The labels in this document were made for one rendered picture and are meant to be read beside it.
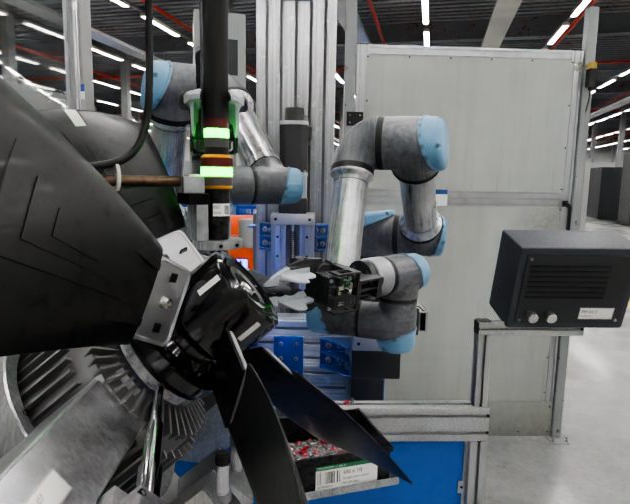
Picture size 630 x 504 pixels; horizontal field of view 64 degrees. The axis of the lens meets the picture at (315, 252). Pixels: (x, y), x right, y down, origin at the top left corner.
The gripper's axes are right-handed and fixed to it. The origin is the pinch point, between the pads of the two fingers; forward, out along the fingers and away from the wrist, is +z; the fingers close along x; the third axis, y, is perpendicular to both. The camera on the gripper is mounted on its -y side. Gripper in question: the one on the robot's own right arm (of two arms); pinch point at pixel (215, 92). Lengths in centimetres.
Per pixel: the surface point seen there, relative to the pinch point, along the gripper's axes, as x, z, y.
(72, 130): 18.6, -4.2, 5.0
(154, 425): 6.9, 20.4, 35.8
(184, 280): 4.0, 11.9, 22.9
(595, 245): -77, -19, 24
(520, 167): -152, -156, 2
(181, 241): 4.7, 1.6, 19.5
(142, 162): 10.0, -5.3, 9.0
